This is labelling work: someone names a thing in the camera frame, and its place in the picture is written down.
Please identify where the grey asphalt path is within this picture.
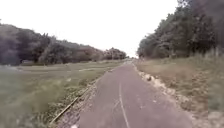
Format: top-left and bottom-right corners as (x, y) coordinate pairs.
(75, 60), (195, 128)

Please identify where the gravel strip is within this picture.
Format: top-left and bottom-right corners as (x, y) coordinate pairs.
(49, 68), (116, 128)

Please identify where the sandy gravel edge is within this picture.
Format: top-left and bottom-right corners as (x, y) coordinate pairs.
(132, 62), (214, 128)

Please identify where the row of trees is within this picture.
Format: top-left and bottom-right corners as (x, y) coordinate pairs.
(0, 23), (129, 66)

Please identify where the dry grass verge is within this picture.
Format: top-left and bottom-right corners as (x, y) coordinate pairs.
(133, 53), (224, 128)

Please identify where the tall dense wood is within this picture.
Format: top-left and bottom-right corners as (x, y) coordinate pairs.
(136, 0), (224, 60)

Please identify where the green grass field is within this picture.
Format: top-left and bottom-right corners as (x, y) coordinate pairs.
(0, 59), (127, 128)

